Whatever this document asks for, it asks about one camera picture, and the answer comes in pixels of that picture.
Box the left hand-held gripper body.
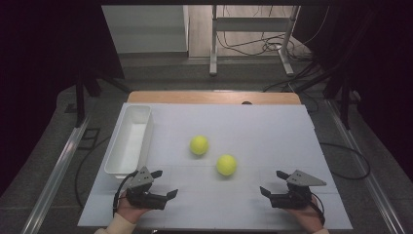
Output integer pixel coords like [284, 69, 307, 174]
[125, 166, 169, 211]

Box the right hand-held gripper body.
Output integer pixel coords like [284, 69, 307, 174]
[269, 169, 327, 210]

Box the white plastic bin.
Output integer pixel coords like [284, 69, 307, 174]
[103, 104, 155, 180]

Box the yellow tennis ball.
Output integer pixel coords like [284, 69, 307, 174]
[215, 154, 238, 176]
[189, 135, 210, 156]

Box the person's left hand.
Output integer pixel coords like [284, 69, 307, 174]
[116, 194, 152, 224]

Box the person's right hand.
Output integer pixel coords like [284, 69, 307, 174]
[285, 194, 325, 233]

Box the white board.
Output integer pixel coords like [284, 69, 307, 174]
[77, 102, 354, 230]

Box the wooden table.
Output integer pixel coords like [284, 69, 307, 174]
[126, 91, 302, 105]

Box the black tripod stand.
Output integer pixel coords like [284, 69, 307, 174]
[66, 64, 131, 129]
[293, 9, 381, 131]

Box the dark curtain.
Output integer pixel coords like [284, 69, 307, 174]
[0, 0, 125, 196]
[291, 0, 413, 183]

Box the white metal stand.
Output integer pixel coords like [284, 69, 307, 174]
[208, 4, 301, 77]

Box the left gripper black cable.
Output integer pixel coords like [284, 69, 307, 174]
[112, 169, 139, 218]

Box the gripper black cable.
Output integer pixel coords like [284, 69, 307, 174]
[310, 192, 326, 226]
[112, 169, 139, 218]

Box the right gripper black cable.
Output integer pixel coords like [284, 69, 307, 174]
[310, 192, 326, 226]

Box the thin black floor cable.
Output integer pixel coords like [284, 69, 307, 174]
[75, 136, 111, 209]

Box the aluminium rail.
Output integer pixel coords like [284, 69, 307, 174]
[20, 116, 92, 234]
[325, 98, 407, 234]

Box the black floor bracket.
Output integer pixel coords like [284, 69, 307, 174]
[77, 127, 101, 151]

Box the black floor cable loop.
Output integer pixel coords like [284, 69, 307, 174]
[319, 141, 372, 180]

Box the tangle of floor cables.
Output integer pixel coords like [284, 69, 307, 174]
[216, 32, 313, 62]

